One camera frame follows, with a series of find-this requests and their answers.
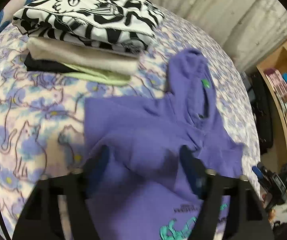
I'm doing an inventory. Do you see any purple zip hoodie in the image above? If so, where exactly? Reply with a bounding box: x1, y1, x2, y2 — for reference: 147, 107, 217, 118
83, 47, 245, 240

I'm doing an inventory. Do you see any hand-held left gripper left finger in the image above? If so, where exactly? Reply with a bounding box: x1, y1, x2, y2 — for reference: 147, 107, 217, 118
12, 145, 109, 240

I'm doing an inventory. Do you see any light green folded garment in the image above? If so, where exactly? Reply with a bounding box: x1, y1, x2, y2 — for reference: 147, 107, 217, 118
63, 64, 131, 85

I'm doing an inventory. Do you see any pink drawer organizer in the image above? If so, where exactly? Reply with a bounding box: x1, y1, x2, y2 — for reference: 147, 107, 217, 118
265, 69, 287, 95

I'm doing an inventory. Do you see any cat printed purple blanket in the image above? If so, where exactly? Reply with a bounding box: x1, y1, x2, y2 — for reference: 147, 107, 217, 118
0, 4, 261, 240

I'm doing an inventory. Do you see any beige folded garment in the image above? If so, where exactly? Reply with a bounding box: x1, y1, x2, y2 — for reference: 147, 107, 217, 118
27, 37, 140, 77

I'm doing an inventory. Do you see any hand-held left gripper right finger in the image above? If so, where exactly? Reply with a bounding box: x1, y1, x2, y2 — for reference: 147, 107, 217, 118
180, 145, 275, 240

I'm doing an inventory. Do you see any black white printed folded garment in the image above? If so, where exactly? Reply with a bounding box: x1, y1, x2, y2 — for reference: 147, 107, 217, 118
12, 0, 165, 55

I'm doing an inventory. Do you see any beige floral curtain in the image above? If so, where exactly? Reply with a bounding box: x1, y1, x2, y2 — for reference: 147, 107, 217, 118
118, 0, 287, 73

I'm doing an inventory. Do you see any long black bag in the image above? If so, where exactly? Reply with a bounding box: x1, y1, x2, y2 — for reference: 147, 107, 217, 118
246, 74, 274, 155

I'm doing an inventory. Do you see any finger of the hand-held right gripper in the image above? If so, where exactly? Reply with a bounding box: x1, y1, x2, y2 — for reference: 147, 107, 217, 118
262, 168, 274, 184
252, 165, 263, 181

